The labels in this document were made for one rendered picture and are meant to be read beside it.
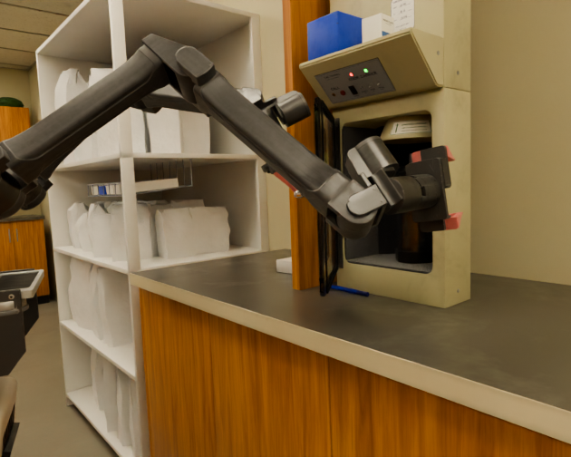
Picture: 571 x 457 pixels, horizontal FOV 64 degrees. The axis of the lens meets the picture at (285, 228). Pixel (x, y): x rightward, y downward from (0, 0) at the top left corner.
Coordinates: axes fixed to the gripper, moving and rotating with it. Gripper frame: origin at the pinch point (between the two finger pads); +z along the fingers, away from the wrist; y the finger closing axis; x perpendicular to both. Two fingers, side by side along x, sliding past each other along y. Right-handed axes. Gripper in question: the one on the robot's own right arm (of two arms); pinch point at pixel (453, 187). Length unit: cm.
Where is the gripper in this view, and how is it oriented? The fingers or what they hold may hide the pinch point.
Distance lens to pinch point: 88.7
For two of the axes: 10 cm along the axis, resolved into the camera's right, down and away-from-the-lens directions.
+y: -1.5, -9.9, -0.3
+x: -6.5, 0.8, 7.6
